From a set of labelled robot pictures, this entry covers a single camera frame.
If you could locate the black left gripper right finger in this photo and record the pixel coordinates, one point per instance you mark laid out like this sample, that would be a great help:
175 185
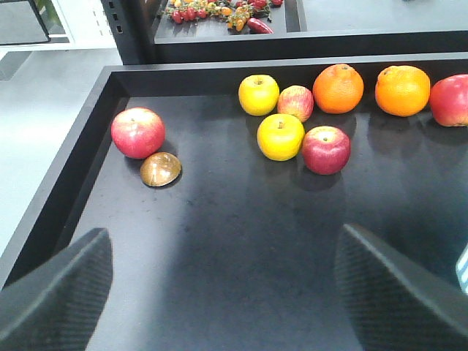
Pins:
392 302

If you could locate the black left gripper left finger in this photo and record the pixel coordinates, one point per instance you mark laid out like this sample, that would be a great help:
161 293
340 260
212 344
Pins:
57 306

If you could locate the dark red apple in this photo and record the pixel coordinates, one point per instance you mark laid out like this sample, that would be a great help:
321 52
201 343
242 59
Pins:
326 150

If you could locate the light blue plastic basket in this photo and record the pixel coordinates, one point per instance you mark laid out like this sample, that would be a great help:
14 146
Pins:
462 270

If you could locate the brown mushroom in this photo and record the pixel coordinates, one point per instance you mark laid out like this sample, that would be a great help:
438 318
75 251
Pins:
160 169

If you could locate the red apple far corner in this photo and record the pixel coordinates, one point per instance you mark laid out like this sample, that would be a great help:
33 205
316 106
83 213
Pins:
137 132

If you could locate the orange row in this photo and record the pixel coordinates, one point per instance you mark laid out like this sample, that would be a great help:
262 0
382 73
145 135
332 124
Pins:
402 90
338 89

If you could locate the red apple back row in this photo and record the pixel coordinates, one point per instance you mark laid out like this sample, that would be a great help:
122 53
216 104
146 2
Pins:
448 101

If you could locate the orange back row left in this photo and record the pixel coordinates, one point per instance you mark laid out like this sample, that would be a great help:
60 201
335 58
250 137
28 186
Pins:
338 89

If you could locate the small red yellow apple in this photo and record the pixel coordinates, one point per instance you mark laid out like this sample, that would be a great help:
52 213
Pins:
297 101

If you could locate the black wooden produce stand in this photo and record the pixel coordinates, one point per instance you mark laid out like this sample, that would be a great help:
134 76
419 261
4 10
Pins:
238 252

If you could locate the yellow green apple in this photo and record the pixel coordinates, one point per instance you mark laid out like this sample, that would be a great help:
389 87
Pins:
258 94

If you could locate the red chilli upper tray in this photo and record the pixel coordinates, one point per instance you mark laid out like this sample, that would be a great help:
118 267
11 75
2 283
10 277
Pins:
258 27

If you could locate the cherry tomato vine cluster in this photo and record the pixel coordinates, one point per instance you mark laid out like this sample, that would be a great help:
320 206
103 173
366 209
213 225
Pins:
234 14

